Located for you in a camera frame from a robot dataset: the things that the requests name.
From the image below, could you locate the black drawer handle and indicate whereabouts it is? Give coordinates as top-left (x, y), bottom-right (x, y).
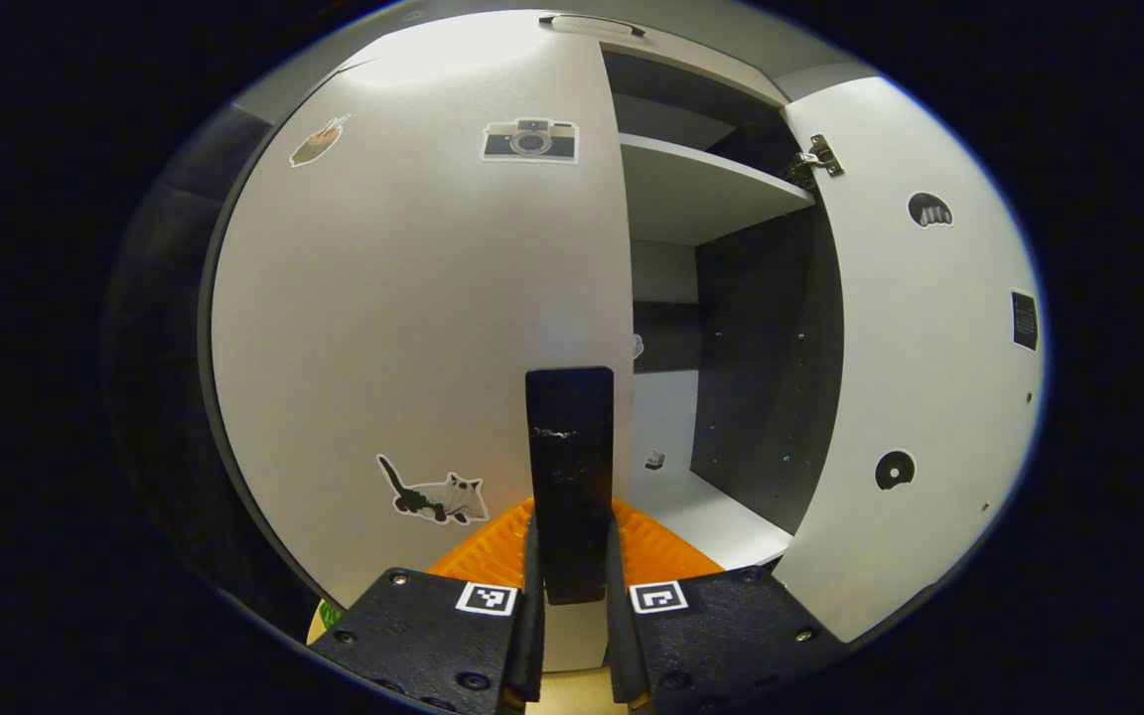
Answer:
top-left (539, 14), bottom-right (647, 39)

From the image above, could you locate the white cabinet shelf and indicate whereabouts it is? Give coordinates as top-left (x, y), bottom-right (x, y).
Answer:
top-left (620, 134), bottom-right (816, 247)

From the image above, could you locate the black door handle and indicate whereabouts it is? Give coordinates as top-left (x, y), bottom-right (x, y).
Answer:
top-left (525, 367), bottom-right (616, 605)

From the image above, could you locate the white cabinet door camera sticker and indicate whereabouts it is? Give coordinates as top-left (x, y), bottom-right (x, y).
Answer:
top-left (210, 10), bottom-right (638, 671)

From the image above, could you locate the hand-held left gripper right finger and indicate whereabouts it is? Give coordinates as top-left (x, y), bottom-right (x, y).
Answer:
top-left (604, 499), bottom-right (849, 714)

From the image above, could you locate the white cabinet door headphones sticker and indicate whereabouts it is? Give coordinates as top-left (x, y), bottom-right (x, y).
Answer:
top-left (771, 77), bottom-right (1048, 644)

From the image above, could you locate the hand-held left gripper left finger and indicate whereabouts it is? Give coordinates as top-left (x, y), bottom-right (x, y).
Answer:
top-left (307, 499), bottom-right (546, 715)

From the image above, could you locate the white double-door shoe cabinet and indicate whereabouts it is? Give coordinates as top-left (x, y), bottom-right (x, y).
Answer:
top-left (197, 0), bottom-right (849, 676)

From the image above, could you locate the white cabinet drawer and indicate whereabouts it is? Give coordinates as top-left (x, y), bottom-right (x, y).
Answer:
top-left (542, 10), bottom-right (791, 105)

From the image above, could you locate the white cabinet bottom board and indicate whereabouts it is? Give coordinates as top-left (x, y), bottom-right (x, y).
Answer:
top-left (630, 467), bottom-right (793, 575)

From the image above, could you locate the metal door hinge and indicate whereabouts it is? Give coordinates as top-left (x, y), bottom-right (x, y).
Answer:
top-left (786, 134), bottom-right (846, 190)

